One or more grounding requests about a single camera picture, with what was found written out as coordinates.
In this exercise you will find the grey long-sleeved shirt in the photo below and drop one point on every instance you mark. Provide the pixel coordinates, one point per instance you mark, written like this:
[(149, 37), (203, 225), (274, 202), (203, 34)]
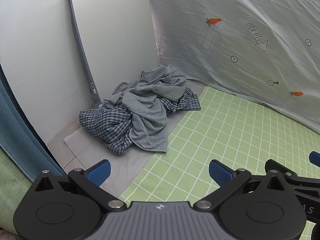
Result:
[(147, 120)]

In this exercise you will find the blue curtain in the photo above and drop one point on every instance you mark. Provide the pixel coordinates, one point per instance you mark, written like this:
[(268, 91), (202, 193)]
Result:
[(20, 135)]

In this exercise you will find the grey carrot-print sheet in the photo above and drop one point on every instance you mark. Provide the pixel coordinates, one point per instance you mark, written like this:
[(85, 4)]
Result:
[(225, 42)]

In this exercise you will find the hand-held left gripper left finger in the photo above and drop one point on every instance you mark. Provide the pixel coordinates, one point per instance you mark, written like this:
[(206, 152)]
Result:
[(100, 172)]

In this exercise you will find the white board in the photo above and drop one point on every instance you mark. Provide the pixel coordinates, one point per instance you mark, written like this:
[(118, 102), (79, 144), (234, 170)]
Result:
[(112, 30)]

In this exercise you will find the green quilted cloth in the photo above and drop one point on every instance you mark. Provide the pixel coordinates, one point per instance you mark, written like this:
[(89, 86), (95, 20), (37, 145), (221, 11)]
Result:
[(10, 192)]

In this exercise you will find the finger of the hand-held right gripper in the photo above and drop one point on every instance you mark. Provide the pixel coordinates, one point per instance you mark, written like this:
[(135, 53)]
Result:
[(300, 181), (315, 157)]

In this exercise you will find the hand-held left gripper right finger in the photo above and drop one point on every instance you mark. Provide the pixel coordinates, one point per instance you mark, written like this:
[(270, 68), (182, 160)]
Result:
[(220, 172)]

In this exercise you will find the blue plaid shirt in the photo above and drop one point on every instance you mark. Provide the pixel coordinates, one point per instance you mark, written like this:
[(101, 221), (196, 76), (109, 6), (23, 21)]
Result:
[(107, 125)]

